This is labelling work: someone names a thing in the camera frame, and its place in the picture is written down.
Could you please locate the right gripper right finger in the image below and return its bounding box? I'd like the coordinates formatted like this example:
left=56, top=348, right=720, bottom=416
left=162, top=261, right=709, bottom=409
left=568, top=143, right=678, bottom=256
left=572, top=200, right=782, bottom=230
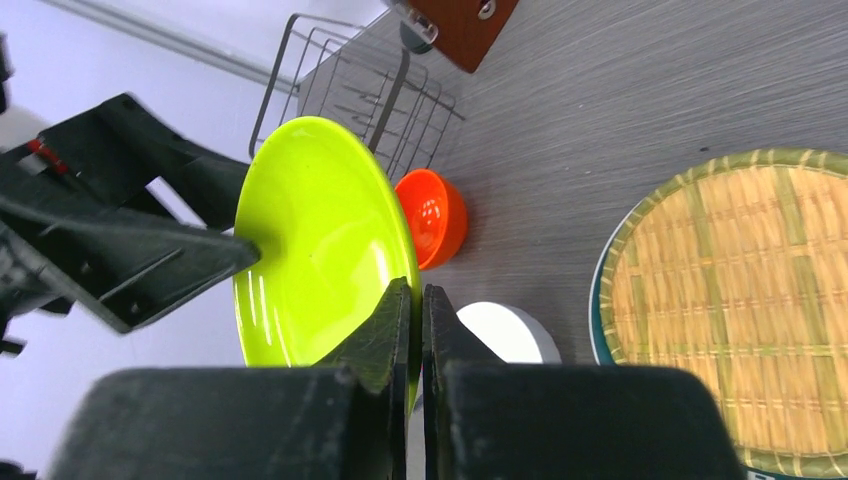
left=422, top=285, right=745, bottom=479

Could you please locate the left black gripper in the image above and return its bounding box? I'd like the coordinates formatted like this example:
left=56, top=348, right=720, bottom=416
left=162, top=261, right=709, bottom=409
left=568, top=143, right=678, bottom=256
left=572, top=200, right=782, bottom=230
left=1, top=93, right=260, bottom=356

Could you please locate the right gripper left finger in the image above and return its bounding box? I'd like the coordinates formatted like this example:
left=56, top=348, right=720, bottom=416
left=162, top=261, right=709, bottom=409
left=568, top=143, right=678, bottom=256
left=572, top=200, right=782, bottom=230
left=49, top=278, right=412, bottom=479

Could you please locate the lime green plate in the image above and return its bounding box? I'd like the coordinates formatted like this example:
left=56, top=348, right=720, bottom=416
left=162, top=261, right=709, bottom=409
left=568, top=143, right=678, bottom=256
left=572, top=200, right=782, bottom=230
left=233, top=116, right=421, bottom=392

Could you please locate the black wire dish rack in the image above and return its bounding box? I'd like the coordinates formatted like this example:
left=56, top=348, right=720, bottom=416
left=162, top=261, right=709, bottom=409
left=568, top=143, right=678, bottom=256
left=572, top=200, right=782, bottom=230
left=248, top=13, right=465, bottom=183

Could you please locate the woven bamboo tray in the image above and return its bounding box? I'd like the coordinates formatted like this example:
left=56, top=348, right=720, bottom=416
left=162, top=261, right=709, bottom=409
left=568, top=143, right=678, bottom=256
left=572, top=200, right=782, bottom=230
left=600, top=147, right=847, bottom=476

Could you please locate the white bowl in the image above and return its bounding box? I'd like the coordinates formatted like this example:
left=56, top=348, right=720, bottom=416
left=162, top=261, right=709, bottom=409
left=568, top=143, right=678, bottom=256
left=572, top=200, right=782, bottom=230
left=405, top=301, right=563, bottom=480

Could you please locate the orange bowl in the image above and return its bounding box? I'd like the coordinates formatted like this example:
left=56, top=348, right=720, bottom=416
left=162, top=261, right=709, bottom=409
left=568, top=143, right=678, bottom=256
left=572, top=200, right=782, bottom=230
left=395, top=169, right=469, bottom=270

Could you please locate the brown metronome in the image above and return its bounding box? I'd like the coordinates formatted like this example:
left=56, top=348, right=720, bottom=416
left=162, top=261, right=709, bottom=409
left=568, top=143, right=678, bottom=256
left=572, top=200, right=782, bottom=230
left=383, top=0, right=518, bottom=74

